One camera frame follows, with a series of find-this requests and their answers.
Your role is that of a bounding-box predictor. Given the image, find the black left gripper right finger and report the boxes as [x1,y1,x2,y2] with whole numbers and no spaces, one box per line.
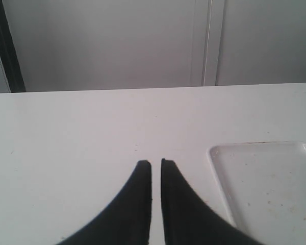
[161,159,260,244]

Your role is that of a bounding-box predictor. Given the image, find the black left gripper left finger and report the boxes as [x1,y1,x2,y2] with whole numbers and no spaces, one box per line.
[60,160,151,244]

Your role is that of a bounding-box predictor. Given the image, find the white rectangular plastic tray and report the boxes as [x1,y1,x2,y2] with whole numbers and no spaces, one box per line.
[207,141,306,244]

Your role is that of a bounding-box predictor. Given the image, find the white cabinet in background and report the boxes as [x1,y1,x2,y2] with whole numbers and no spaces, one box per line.
[3,1,306,92]

